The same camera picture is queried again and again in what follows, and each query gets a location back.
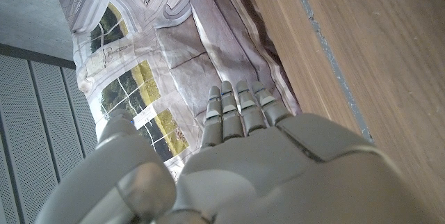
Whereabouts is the printed sofa backdrop cloth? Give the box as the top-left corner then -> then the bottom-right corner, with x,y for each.
48,0 -> 303,183

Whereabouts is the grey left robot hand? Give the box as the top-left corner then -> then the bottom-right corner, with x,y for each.
34,79 -> 435,224

